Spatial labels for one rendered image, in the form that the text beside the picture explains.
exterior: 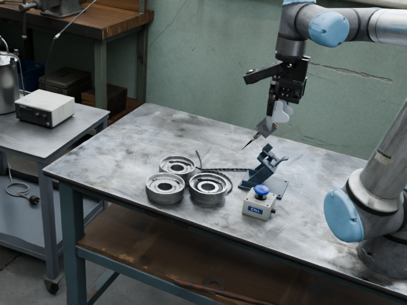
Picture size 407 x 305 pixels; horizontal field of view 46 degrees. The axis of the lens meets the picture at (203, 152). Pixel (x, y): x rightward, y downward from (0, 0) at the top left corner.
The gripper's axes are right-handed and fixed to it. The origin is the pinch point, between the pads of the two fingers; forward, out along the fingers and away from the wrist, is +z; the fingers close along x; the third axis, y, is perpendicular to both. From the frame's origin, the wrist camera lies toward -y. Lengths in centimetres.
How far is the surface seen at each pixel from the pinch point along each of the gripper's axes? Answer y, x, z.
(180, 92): -89, 152, 63
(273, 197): 6.6, -11.8, 15.2
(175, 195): -17.4, -21.6, 16.4
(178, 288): -14, -23, 47
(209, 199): -9.1, -17.9, 17.3
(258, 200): 3.5, -15.1, 15.2
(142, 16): -111, 138, 15
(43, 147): -80, 5, 32
